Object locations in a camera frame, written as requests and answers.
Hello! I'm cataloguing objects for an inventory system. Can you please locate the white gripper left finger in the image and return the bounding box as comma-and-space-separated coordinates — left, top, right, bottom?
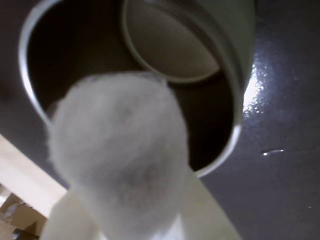
39, 190, 106, 240

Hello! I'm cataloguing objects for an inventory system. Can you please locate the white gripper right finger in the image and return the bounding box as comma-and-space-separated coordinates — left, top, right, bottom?
152, 170, 244, 240

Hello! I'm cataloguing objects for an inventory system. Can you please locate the white gauze roll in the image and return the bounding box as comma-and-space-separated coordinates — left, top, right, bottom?
46, 71, 191, 240

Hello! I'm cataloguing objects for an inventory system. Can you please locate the brown cardboard box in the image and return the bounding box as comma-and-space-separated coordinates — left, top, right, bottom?
0, 183, 49, 240

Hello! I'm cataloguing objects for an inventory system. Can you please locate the black glossy mat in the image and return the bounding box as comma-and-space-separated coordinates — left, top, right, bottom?
0, 0, 320, 240

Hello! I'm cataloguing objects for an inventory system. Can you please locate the steel cup pale green handle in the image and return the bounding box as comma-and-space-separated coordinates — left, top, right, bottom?
18, 0, 257, 179

